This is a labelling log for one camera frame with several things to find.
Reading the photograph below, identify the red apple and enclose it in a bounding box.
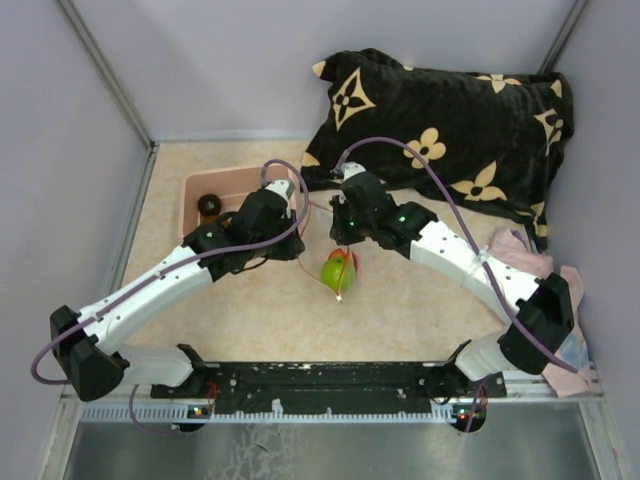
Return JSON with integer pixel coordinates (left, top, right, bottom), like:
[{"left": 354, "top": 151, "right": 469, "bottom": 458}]
[{"left": 329, "top": 248, "right": 359, "bottom": 271}]

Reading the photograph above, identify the pink plastic bin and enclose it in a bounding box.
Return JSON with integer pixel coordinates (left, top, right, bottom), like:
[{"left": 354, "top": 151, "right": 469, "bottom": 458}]
[{"left": 178, "top": 164, "right": 304, "bottom": 243}]

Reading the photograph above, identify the dark purple plum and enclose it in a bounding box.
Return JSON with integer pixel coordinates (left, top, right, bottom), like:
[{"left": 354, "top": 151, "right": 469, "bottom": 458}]
[{"left": 197, "top": 194, "right": 222, "bottom": 217}]

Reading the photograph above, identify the clear zip top bag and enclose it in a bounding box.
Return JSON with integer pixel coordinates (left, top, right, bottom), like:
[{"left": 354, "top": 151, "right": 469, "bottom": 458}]
[{"left": 297, "top": 246, "right": 359, "bottom": 304}]

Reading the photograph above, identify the light green apple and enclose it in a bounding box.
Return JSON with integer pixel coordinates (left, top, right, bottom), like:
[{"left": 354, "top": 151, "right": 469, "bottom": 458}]
[{"left": 320, "top": 255, "right": 356, "bottom": 293}]

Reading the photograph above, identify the brown kiwi fruit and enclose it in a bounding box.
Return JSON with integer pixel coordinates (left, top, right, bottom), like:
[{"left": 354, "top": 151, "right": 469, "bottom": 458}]
[{"left": 201, "top": 212, "right": 235, "bottom": 227}]

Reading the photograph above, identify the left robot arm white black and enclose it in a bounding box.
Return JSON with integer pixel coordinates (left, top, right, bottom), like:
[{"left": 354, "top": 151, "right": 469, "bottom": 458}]
[{"left": 50, "top": 180, "right": 304, "bottom": 402}]

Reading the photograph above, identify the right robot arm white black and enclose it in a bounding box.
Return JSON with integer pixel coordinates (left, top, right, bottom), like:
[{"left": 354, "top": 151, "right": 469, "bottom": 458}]
[{"left": 330, "top": 162, "right": 575, "bottom": 396}]

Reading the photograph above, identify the black floral blanket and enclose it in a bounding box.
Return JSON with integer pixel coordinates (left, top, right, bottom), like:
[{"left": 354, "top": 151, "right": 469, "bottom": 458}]
[{"left": 302, "top": 49, "right": 574, "bottom": 250}]

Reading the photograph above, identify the pink cloth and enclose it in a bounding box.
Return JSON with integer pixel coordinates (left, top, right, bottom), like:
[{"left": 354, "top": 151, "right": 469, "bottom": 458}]
[{"left": 489, "top": 228, "right": 591, "bottom": 397}]

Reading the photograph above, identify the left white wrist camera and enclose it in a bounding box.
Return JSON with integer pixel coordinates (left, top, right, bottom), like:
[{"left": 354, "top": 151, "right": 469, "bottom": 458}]
[{"left": 263, "top": 179, "right": 296, "bottom": 205}]

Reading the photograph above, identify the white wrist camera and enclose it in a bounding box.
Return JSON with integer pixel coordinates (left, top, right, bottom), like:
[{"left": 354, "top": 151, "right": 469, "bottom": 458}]
[
  {"left": 263, "top": 179, "right": 296, "bottom": 205},
  {"left": 333, "top": 162, "right": 367, "bottom": 182}
]

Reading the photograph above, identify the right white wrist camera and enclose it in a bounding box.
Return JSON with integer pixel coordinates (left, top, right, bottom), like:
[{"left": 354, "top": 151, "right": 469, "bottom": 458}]
[{"left": 333, "top": 162, "right": 367, "bottom": 182}]

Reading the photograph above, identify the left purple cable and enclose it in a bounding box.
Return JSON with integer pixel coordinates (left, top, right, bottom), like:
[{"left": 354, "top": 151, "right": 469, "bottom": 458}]
[{"left": 30, "top": 158, "right": 312, "bottom": 385}]

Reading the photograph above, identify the purple cable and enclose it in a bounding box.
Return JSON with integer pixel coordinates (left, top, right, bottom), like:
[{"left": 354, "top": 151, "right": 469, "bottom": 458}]
[
  {"left": 335, "top": 137, "right": 581, "bottom": 374},
  {"left": 30, "top": 158, "right": 312, "bottom": 385}
]

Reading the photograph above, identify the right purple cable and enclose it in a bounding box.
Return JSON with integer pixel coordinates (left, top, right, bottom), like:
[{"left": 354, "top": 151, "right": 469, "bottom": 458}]
[{"left": 335, "top": 137, "right": 581, "bottom": 374}]

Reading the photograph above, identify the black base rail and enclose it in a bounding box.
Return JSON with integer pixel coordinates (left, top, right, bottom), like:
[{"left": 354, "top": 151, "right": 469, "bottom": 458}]
[{"left": 151, "top": 362, "right": 479, "bottom": 415}]

